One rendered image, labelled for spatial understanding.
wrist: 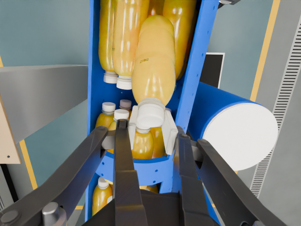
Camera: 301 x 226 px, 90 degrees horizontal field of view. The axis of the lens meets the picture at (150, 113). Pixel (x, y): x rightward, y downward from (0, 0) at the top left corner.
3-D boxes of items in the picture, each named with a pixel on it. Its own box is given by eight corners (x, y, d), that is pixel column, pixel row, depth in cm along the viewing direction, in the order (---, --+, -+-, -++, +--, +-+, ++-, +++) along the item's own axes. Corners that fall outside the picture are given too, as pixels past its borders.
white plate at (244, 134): (212, 180, 60) (212, 178, 62) (282, 157, 58) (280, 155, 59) (192, 121, 52) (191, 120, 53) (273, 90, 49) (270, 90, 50)
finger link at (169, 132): (171, 129, 15) (178, 131, 15) (165, 109, 22) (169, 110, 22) (165, 154, 16) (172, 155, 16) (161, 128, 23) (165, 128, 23)
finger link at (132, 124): (132, 150, 16) (125, 149, 16) (135, 124, 23) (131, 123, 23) (135, 125, 15) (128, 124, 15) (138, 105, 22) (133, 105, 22)
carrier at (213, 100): (173, 111, 145) (201, 100, 142) (211, 179, 62) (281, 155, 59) (163, 84, 136) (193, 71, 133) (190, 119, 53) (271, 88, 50)
